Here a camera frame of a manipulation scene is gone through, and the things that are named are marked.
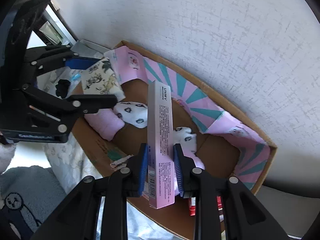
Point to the white panda print sock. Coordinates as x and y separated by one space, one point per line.
132 113
186 138

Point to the grey flat board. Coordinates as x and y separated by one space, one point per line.
87 48

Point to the cardboard box with pink lining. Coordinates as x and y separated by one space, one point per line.
220 155

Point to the small red box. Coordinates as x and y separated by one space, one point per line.
192 206

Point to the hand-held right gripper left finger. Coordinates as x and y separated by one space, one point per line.
142 170

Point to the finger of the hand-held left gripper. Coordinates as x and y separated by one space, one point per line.
75 103
80 62

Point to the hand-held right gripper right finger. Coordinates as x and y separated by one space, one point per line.
178 170

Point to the long lavender carton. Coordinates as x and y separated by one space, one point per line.
160 130

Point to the grey bear print clothing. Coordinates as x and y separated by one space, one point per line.
22 192

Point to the ink print tissue packet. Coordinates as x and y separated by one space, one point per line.
100 80

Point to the small black cloth item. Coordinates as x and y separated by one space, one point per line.
63 87

